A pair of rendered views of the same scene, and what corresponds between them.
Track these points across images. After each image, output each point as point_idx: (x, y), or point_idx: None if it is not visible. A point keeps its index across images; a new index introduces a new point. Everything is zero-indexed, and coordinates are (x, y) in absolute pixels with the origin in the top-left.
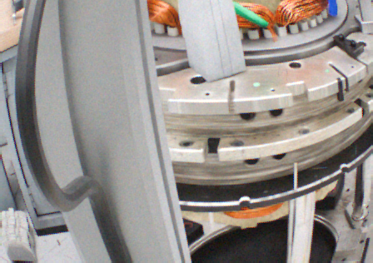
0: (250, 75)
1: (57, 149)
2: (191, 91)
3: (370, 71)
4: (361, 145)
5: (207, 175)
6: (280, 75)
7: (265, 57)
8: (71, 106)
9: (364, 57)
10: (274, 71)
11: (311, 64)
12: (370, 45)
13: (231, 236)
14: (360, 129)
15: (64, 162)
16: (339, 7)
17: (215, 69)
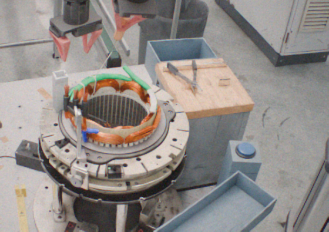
0: (53, 113)
1: None
2: (50, 101)
3: (50, 151)
4: (50, 169)
5: None
6: (50, 120)
7: (59, 116)
8: None
9: (54, 147)
10: (53, 118)
11: (54, 128)
12: (64, 153)
13: (141, 205)
14: (57, 168)
15: None
16: (96, 147)
17: (53, 103)
